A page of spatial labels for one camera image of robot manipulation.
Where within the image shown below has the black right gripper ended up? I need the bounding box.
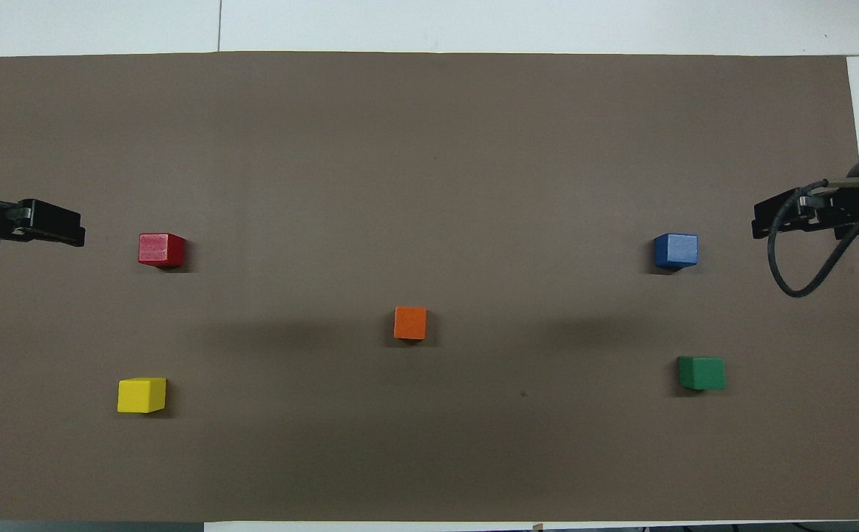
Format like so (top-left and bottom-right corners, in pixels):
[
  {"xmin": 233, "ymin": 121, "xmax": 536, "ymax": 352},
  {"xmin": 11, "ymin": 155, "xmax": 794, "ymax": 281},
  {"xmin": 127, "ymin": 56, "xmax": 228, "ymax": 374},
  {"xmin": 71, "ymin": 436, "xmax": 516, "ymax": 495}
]
[{"xmin": 753, "ymin": 176, "xmax": 859, "ymax": 239}]

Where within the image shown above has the red wooden block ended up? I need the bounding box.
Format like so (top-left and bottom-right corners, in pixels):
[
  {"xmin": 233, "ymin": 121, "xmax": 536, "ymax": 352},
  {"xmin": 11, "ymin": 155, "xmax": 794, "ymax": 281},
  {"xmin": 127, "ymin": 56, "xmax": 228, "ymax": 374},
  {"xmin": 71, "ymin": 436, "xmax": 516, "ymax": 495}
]
[{"xmin": 138, "ymin": 233, "xmax": 186, "ymax": 267}]

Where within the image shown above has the blue wooden block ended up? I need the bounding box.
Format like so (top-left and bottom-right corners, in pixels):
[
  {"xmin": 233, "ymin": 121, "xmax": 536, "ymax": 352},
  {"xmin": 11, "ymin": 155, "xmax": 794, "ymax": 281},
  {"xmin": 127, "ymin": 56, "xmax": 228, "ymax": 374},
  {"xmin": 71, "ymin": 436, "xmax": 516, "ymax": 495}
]
[{"xmin": 654, "ymin": 233, "xmax": 699, "ymax": 269}]

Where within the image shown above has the green wooden block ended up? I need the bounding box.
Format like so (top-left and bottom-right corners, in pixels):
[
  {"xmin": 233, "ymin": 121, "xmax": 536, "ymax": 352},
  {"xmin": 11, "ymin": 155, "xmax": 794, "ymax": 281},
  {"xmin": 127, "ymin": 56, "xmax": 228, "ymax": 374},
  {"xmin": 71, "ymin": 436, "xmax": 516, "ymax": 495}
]
[{"xmin": 678, "ymin": 356, "xmax": 726, "ymax": 391}]

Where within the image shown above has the yellow wooden block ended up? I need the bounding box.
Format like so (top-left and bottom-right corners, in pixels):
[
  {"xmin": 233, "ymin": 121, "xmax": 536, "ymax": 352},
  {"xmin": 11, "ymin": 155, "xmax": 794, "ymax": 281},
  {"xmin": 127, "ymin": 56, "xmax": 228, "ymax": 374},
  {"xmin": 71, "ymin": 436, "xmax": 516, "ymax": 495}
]
[{"xmin": 118, "ymin": 378, "xmax": 167, "ymax": 414}]

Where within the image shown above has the orange wooden block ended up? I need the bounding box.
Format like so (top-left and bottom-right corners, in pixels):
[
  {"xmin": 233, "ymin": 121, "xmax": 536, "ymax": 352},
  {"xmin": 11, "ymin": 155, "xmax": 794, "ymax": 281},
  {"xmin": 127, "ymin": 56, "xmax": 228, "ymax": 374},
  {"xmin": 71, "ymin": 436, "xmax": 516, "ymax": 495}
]
[{"xmin": 394, "ymin": 307, "xmax": 427, "ymax": 341}]

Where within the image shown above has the brown table mat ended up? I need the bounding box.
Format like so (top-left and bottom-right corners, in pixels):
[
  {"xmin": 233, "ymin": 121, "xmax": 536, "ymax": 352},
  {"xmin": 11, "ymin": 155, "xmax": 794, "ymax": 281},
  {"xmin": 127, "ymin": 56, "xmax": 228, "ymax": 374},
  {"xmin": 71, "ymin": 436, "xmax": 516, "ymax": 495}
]
[{"xmin": 0, "ymin": 52, "xmax": 859, "ymax": 522}]

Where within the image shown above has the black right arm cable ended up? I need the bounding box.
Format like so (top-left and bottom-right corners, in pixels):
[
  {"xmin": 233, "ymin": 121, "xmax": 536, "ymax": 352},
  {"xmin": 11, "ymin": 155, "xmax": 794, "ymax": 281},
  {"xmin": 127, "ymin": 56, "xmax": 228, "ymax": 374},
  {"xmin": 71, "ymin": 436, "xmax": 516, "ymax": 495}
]
[{"xmin": 767, "ymin": 180, "xmax": 859, "ymax": 299}]

